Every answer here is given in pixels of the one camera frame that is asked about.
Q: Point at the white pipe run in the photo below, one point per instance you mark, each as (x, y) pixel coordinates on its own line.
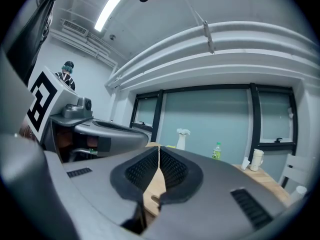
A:
(225, 46)

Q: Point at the round smoke detector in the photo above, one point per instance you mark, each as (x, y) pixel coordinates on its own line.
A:
(112, 37)

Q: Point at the green drink bottle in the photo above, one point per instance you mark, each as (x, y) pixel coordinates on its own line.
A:
(216, 154)

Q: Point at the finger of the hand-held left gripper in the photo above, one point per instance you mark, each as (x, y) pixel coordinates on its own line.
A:
(130, 141)

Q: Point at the white flower bunch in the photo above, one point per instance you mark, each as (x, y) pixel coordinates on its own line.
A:
(183, 131)

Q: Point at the person's left hand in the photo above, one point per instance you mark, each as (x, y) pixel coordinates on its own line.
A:
(65, 137)

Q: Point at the white lidded cup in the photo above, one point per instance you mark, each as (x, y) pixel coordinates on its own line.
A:
(256, 160)

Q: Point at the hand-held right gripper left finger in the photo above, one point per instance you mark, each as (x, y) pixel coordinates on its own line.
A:
(100, 184)

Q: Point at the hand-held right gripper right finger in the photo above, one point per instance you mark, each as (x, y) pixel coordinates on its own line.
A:
(212, 196)

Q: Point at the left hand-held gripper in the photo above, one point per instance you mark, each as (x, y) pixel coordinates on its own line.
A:
(40, 101)

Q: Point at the long fluorescent light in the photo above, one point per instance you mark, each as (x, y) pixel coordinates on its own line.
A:
(107, 11)

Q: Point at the thin white wall pipes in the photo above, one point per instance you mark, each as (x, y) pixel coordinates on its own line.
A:
(87, 46)

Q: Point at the white folded paper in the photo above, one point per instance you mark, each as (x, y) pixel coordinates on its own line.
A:
(245, 164)

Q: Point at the black framed window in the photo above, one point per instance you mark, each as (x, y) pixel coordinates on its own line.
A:
(147, 109)
(273, 114)

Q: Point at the white pipe bracket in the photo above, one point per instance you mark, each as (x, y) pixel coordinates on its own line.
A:
(208, 36)

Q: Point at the wooden table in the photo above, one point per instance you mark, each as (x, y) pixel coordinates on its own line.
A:
(262, 181)

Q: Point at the white slatted chair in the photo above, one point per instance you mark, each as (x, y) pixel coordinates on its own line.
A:
(297, 164)

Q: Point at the illustrated paperback book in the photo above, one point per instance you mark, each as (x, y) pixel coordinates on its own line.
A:
(171, 146)

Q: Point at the white air vent unit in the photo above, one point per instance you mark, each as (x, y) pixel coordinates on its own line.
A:
(75, 27)

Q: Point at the frosted glass panel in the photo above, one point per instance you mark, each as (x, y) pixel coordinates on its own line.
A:
(205, 114)

